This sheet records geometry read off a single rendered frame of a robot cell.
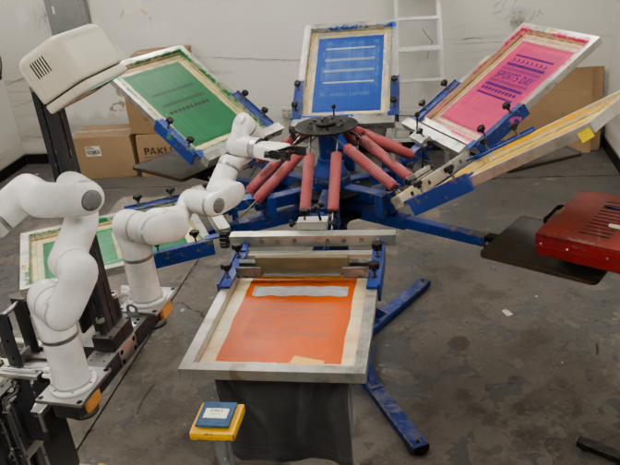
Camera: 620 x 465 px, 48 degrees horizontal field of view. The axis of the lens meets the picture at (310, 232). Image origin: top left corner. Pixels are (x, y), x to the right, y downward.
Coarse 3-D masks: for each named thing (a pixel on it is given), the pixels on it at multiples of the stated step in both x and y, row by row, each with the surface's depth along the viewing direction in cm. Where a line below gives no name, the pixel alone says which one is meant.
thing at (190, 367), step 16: (352, 256) 272; (368, 256) 271; (224, 304) 249; (368, 304) 237; (208, 320) 238; (368, 320) 228; (208, 336) 231; (368, 336) 220; (192, 352) 221; (368, 352) 213; (192, 368) 213; (208, 368) 213; (224, 368) 212; (240, 368) 211; (256, 368) 210; (272, 368) 210; (288, 368) 209; (304, 368) 208; (320, 368) 208; (336, 368) 207; (352, 368) 206
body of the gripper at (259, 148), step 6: (258, 138) 242; (258, 144) 240; (264, 144) 239; (270, 144) 239; (276, 144) 239; (282, 144) 240; (288, 144) 241; (258, 150) 238; (264, 150) 237; (270, 150) 237; (258, 156) 239
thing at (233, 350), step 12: (252, 288) 262; (252, 300) 254; (264, 300) 253; (276, 300) 252; (288, 300) 252; (240, 312) 247; (240, 324) 240; (228, 336) 234; (240, 336) 233; (228, 348) 228; (240, 348) 227; (252, 348) 226; (264, 348) 226; (276, 348) 225; (216, 360) 222; (228, 360) 222; (240, 360) 221; (252, 360) 220; (264, 360) 220; (276, 360) 219
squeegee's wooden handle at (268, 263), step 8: (256, 256) 262; (264, 256) 261; (272, 256) 261; (280, 256) 260; (288, 256) 260; (296, 256) 259; (304, 256) 258; (312, 256) 258; (320, 256) 257; (328, 256) 257; (336, 256) 256; (344, 256) 256; (256, 264) 263; (264, 264) 262; (272, 264) 262; (280, 264) 261; (288, 264) 260; (296, 264) 260; (304, 264) 259; (312, 264) 259; (320, 264) 258; (328, 264) 258; (336, 264) 257; (344, 264) 257; (264, 272) 264; (272, 272) 263; (280, 272) 263; (288, 272) 262; (296, 272) 262
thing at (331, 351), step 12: (300, 300) 251; (312, 300) 250; (324, 300) 249; (336, 300) 249; (348, 300) 248; (336, 312) 241; (348, 312) 241; (336, 324) 235; (348, 324) 234; (336, 336) 228; (288, 348) 224; (300, 348) 224; (312, 348) 223; (324, 348) 223; (336, 348) 222; (288, 360) 219; (324, 360) 217; (336, 360) 216
